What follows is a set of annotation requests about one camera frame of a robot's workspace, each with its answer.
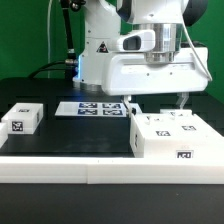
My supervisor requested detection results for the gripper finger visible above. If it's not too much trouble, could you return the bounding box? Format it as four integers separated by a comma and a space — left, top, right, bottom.
122, 95, 132, 116
176, 92, 189, 109

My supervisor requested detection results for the white door panel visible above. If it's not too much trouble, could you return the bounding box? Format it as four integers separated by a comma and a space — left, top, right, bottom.
171, 112, 214, 138
136, 114, 178, 140

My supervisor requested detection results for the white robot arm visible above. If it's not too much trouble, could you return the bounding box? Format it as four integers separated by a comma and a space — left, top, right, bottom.
74, 0, 212, 113

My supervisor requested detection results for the white cabinet body box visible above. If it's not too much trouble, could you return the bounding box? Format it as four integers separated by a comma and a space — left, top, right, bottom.
130, 109, 224, 160

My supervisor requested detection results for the white cabinet top block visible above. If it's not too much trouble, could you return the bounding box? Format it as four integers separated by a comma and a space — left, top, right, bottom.
1, 103, 43, 134

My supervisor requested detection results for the white U-shaped fence frame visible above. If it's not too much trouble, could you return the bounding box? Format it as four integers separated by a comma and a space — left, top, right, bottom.
0, 121, 224, 185

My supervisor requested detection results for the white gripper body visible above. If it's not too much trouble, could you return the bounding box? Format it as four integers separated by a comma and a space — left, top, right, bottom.
102, 48, 208, 95

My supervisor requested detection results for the white thin cable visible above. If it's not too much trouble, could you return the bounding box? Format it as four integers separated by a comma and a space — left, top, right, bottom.
46, 0, 54, 80

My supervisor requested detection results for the white marker base plate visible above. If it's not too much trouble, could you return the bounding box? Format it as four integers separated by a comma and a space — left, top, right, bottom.
55, 102, 127, 117

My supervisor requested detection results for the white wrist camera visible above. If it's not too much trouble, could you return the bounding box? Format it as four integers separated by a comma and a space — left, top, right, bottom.
116, 29, 156, 52

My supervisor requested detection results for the black cable bundle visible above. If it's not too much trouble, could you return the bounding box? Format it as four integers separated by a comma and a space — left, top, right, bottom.
27, 0, 87, 80

